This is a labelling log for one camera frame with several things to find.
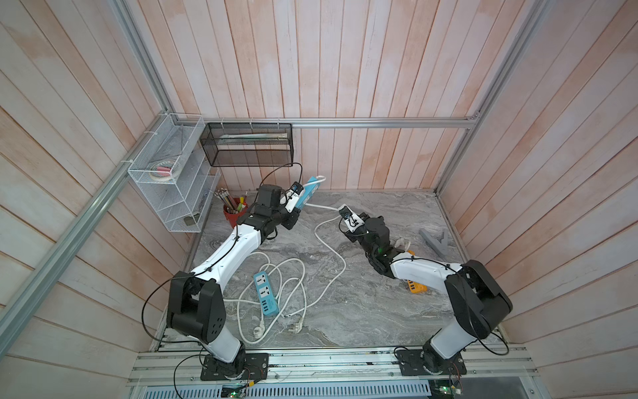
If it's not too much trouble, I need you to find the white cord of strip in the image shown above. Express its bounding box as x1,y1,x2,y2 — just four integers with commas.
283,175,358,319

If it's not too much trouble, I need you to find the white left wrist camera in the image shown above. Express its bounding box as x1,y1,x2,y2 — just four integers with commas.
284,181,305,213

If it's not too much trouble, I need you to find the black mesh wall basket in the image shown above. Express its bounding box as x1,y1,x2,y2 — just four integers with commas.
199,122,294,167

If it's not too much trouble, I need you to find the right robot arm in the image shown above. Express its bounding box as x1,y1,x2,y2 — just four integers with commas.
342,210,513,367

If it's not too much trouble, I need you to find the white cord of blue strips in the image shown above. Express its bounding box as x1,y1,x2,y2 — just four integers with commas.
221,251,308,346

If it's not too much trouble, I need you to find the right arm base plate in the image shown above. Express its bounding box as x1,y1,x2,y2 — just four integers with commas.
393,347,467,377

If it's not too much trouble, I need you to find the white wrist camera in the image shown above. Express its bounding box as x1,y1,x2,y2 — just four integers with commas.
337,204,365,232
284,181,305,213

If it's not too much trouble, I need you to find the orange power strip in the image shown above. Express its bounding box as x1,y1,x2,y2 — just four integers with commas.
406,280,428,294

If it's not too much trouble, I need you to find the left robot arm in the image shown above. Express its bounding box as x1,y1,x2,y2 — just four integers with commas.
167,182,309,363

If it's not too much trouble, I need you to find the white wire mesh shelf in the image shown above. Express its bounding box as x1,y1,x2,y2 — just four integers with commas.
128,113,220,233

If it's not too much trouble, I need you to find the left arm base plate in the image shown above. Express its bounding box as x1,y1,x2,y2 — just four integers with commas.
200,352,269,382

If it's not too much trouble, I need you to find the bundle of pencils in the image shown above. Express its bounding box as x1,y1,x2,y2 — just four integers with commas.
214,188,247,214

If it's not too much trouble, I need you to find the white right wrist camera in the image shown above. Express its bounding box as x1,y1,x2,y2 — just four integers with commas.
337,204,365,232

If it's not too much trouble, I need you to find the grey plastic stand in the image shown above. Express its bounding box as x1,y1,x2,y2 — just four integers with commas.
419,229,449,259

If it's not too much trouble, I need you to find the red metal pencil bucket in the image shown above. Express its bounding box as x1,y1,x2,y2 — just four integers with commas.
223,196,248,229

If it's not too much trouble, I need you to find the blue power strip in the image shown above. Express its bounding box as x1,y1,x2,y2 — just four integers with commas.
254,272,279,317
296,176,324,209

